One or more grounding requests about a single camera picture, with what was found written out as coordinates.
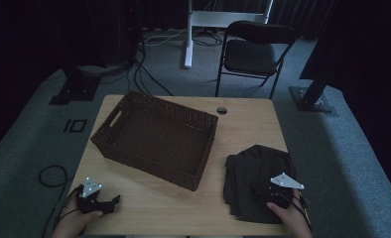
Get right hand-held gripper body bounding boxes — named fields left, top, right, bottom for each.
left=259, top=172, right=306, bottom=210

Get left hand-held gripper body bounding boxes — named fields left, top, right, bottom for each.
left=75, top=177, right=104, bottom=214

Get person's left hand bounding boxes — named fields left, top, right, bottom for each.
left=52, top=195, right=104, bottom=236

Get black stand with square base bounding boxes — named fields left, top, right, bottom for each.
left=49, top=49, right=102, bottom=106

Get black folding chair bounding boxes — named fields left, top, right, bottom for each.
left=214, top=20, right=298, bottom=100

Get dark brown woven basket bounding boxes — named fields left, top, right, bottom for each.
left=89, top=90, right=219, bottom=192

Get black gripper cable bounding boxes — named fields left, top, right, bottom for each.
left=282, top=188, right=313, bottom=232
left=38, top=165, right=85, bottom=238

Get black floor cables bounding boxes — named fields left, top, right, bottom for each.
left=77, top=46, right=176, bottom=97

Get white metal stand frame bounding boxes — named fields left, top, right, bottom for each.
left=183, top=0, right=275, bottom=69

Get white floor cables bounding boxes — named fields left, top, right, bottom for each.
left=143, top=27, right=189, bottom=48

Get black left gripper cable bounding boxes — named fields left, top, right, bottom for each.
left=38, top=165, right=85, bottom=238

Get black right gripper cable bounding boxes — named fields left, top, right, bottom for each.
left=282, top=188, right=313, bottom=232

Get dark curtain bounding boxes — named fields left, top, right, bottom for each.
left=269, top=0, right=341, bottom=40

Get dark cloth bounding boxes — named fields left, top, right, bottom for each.
left=222, top=144, right=298, bottom=225

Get black computer tower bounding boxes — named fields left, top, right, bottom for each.
left=116, top=0, right=143, bottom=64

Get black stand with grey base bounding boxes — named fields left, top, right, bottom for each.
left=289, top=43, right=338, bottom=118

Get person's right hand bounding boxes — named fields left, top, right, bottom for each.
left=266, top=189, right=313, bottom=232

